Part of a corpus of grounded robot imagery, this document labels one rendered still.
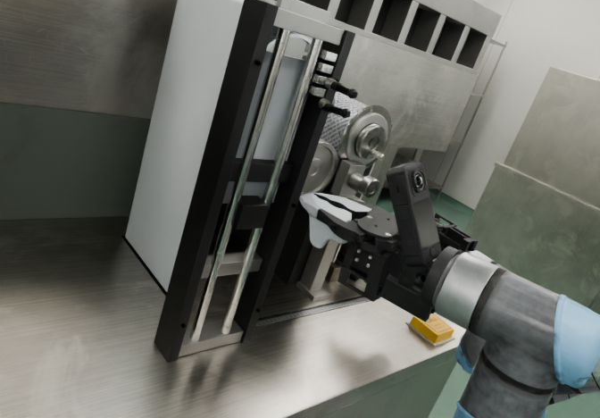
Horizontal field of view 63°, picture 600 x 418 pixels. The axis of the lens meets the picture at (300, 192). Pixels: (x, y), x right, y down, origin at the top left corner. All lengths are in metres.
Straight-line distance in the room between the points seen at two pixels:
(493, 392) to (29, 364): 0.59
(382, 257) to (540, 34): 5.42
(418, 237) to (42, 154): 0.77
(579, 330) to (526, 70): 5.40
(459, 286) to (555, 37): 5.36
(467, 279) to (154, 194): 0.64
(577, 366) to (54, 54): 0.92
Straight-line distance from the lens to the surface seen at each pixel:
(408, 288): 0.58
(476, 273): 0.54
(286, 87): 0.71
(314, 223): 0.62
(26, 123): 1.05
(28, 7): 0.99
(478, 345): 0.93
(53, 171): 1.10
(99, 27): 1.03
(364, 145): 1.00
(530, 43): 5.92
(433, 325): 1.14
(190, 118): 0.88
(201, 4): 0.90
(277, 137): 0.73
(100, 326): 0.87
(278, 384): 0.84
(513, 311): 0.53
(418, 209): 0.55
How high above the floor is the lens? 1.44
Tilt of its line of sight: 19 degrees down
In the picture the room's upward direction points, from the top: 19 degrees clockwise
